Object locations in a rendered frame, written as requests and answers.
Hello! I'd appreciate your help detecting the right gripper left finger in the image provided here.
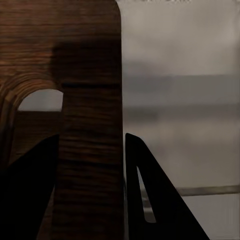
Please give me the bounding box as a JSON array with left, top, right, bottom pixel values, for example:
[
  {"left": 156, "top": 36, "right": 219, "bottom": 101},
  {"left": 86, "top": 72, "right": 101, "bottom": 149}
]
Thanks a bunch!
[{"left": 0, "top": 134, "right": 60, "bottom": 240}]

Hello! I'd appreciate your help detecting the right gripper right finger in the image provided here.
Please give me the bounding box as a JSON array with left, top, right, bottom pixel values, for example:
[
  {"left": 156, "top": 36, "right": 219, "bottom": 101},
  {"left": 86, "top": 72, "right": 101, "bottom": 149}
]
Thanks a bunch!
[{"left": 125, "top": 133, "right": 210, "bottom": 240}]

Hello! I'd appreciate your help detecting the cutting board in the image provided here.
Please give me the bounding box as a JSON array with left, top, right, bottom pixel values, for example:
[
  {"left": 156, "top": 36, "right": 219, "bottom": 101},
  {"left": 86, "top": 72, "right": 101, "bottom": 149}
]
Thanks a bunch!
[{"left": 0, "top": 0, "right": 125, "bottom": 240}]

